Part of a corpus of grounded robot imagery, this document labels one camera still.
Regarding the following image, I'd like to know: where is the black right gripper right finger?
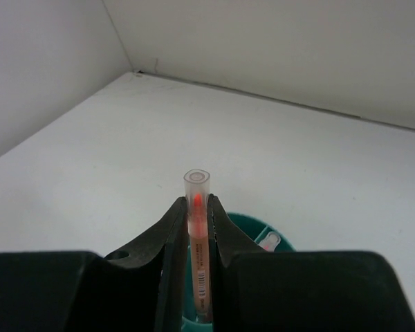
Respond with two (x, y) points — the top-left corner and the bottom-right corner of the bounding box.
(207, 195), (415, 331)

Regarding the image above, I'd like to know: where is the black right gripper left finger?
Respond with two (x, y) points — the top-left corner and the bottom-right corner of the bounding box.
(0, 197), (188, 331)

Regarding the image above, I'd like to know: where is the red translucent pen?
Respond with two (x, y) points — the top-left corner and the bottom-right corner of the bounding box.
(259, 231), (281, 252)

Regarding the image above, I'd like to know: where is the brown translucent pen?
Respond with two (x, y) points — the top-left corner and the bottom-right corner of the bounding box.
(183, 169), (211, 323)

